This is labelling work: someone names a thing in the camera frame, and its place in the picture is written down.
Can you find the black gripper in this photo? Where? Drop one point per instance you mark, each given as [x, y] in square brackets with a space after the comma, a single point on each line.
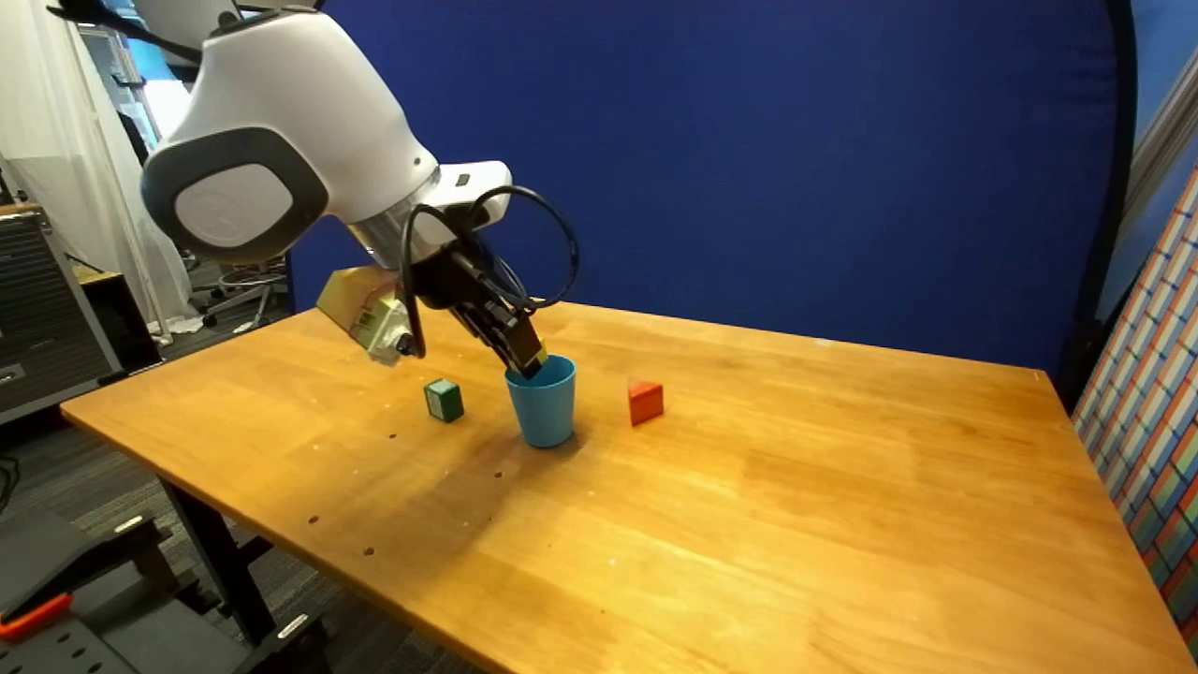
[471, 286]

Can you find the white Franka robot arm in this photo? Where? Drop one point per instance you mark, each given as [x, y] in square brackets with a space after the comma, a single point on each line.
[286, 126]

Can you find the blue plastic cup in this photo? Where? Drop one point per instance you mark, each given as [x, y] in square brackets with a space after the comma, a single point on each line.
[546, 407]

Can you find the black floor equipment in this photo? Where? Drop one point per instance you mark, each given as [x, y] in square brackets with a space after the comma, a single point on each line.
[112, 610]

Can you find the green wooden block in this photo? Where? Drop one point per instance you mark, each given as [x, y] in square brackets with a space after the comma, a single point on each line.
[444, 402]

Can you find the multicolour checkered panel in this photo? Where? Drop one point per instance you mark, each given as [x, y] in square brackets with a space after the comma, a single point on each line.
[1155, 412]

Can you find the blue fabric backdrop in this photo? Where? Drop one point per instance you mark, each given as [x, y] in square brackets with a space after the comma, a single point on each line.
[771, 163]

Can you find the black table leg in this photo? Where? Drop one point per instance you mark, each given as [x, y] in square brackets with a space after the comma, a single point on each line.
[225, 554]

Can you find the beige wrist camera box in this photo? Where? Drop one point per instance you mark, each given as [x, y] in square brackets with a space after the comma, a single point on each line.
[368, 319]

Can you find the black equipment case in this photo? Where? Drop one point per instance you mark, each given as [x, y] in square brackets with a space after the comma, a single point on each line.
[41, 313]

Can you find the red wooden block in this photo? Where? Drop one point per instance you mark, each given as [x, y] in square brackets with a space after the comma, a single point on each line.
[647, 402]

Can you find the white curtain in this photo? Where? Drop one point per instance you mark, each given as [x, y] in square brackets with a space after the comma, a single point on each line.
[76, 163]

